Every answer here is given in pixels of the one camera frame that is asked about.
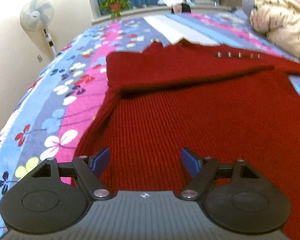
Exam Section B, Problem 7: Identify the red knitted sweater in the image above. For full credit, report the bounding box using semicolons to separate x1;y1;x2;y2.
75;40;300;239

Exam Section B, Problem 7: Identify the white clothes pile on sill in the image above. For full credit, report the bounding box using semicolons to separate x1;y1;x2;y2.
157;0;184;7

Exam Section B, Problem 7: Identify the colourful floral bed blanket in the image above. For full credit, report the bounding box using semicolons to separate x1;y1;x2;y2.
0;11;300;239

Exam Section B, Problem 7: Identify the white standing fan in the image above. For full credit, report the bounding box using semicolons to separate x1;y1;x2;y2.
20;0;57;57

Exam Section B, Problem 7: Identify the cream star-patterned duvet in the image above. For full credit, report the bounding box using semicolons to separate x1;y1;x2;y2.
250;0;300;59

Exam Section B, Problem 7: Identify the pink black item on sill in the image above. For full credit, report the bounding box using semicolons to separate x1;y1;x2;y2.
171;3;191;14

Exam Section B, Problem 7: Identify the potted green plant red pot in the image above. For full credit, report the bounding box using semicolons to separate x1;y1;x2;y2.
99;0;132;18

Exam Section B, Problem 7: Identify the wall power socket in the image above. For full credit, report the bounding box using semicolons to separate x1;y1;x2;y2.
37;55;43;62

